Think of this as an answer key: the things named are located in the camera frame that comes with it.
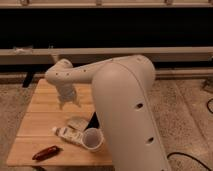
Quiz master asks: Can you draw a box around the white ceramic cup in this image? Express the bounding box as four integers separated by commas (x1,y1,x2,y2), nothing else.
82,128,104,152

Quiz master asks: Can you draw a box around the black floor cable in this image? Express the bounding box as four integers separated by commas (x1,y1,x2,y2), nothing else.
165,97,213,171

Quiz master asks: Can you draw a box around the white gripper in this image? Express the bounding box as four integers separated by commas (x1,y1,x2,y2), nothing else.
57,85,81,110

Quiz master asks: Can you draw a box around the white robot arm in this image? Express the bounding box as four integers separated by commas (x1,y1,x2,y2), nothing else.
45,55,171,171

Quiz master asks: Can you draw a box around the wooden table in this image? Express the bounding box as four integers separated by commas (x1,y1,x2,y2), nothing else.
7,79,112,166

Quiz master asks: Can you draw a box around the black rectangular object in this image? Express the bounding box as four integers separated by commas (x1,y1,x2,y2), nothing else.
87,113,99,129

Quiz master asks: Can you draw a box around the dark red chili pepper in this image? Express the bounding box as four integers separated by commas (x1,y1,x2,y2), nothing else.
32,146,62,161

